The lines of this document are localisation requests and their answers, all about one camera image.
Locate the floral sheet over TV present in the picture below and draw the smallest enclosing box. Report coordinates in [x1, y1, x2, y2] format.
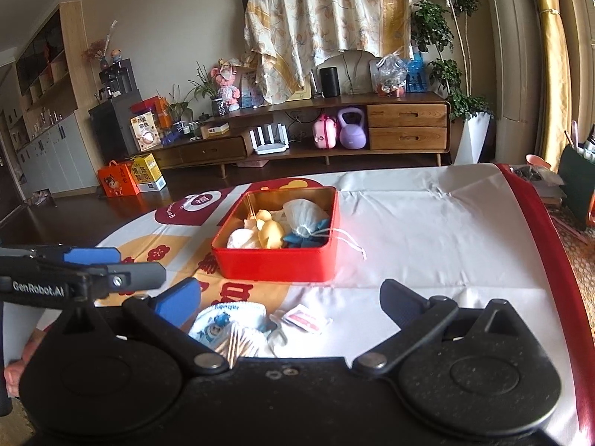
[244, 0, 411, 105]

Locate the pink plush doll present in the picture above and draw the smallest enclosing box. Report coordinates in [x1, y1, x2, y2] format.
[210, 58, 241, 112]

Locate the person's left hand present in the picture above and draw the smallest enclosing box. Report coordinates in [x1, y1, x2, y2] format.
[4, 329, 45, 398]

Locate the coffee machine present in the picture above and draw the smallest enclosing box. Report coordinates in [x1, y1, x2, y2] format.
[99, 58, 137, 102]

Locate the red metal tin box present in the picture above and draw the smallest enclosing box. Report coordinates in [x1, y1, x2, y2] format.
[211, 186, 340, 283]

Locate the cotton swab bag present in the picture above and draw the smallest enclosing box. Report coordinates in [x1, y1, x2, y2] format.
[215, 329, 268, 368]

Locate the blue fabric piece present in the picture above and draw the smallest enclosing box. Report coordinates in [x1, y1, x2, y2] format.
[282, 219, 331, 249]

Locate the purple kettlebell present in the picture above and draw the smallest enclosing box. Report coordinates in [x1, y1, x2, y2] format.
[337, 107, 367, 150]

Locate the yellow carton box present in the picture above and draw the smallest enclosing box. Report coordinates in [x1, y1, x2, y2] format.
[131, 153, 166, 193]

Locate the yellow curtain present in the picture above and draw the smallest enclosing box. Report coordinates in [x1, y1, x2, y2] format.
[537, 0, 572, 170]

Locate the orange gift bag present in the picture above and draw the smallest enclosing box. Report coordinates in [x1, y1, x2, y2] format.
[97, 160, 140, 198]

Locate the cartoon print face mask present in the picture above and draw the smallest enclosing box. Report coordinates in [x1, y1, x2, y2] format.
[189, 301, 277, 350]

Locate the black mini fridge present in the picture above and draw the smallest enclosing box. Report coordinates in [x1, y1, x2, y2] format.
[89, 93, 139, 164]

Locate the yellow soft toy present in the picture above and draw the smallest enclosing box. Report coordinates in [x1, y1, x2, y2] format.
[255, 210, 284, 250]

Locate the clear plastic bag of items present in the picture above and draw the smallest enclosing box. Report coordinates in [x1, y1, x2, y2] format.
[375, 52, 408, 98]

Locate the white square planter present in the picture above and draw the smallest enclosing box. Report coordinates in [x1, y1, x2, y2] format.
[454, 112, 491, 165]

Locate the printed white tablecloth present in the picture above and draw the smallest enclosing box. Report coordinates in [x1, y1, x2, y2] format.
[2, 162, 595, 446]

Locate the small potted green plant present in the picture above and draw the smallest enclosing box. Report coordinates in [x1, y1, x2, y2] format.
[189, 61, 227, 117]

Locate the white drawstring pouch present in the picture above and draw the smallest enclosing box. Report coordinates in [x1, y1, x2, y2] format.
[282, 198, 330, 237]

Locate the black cylinder speaker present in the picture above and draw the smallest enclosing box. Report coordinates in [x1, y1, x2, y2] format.
[319, 67, 341, 99]

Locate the tall green potted tree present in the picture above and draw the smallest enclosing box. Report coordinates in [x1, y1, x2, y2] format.
[411, 0, 491, 121]

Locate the pink white sachet packet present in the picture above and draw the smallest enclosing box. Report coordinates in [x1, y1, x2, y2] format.
[282, 304, 332, 333]

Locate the white speckled soft pad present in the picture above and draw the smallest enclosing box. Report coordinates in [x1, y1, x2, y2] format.
[226, 227, 261, 250]

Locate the wooden wall cabinet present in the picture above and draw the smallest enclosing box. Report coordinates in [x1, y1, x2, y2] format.
[13, 1, 104, 196]

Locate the white wifi router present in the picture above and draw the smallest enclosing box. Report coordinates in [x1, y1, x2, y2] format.
[249, 124, 289, 156]

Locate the wooden TV console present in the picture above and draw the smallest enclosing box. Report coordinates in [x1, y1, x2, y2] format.
[152, 93, 451, 173]

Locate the cream snack box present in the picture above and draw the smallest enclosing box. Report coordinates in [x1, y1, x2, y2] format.
[130, 112, 160, 152]

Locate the cream white cloth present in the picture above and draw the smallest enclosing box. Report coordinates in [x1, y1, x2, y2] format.
[267, 310, 292, 358]

